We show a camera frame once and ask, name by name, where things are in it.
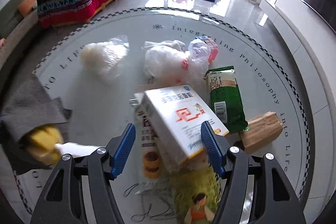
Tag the brown paper bag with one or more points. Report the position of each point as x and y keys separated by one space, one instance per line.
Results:
x=261 y=131

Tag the grey green sofa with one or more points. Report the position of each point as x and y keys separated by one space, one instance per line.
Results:
x=10 y=17

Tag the green cracker package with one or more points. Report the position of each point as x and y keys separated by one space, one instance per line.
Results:
x=225 y=98

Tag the white crumpled tissue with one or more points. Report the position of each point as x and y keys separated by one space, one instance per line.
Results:
x=75 y=149

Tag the white cookie wrapper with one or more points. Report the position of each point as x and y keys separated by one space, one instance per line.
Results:
x=148 y=159

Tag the yellow green snack bag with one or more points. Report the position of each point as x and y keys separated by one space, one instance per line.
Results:
x=196 y=191

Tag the crumpled white plastic bag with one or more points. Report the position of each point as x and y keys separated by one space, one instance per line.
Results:
x=167 y=61

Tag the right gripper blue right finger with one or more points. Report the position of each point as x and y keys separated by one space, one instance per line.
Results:
x=216 y=147

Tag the grey cloth rag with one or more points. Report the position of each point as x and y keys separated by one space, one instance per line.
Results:
x=28 y=108

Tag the clear bag white contents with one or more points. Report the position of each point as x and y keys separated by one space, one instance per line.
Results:
x=105 y=60

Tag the yellow sponge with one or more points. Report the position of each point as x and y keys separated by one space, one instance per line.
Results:
x=41 y=144

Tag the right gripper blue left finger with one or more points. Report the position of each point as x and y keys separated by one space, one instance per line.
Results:
x=119 y=149

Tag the orange cushion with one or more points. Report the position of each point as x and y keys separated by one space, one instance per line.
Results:
x=27 y=6

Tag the white orange medicine box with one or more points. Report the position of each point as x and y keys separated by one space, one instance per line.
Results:
x=176 y=114

